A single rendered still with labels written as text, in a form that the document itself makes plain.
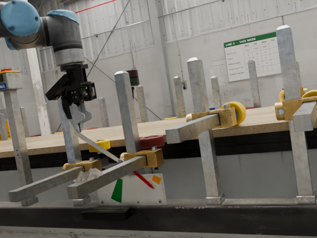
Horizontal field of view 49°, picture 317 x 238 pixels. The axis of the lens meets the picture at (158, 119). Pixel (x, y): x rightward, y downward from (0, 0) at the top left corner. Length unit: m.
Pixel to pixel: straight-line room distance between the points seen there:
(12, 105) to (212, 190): 0.82
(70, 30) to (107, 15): 8.87
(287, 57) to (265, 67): 7.24
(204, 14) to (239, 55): 1.30
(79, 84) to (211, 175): 0.47
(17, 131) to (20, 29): 0.56
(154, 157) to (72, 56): 0.40
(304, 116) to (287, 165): 0.56
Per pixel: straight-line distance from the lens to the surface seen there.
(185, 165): 1.29
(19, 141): 1.44
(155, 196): 1.11
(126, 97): 1.11
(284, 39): 0.95
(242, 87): 8.32
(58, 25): 1.13
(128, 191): 1.16
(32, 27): 0.98
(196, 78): 1.00
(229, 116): 0.97
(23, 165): 1.45
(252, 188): 1.24
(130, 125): 1.11
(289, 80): 0.95
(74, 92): 1.11
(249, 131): 1.14
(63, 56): 1.11
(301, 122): 0.65
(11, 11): 0.98
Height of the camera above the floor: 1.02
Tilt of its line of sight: 3 degrees down
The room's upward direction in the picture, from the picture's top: 9 degrees counter-clockwise
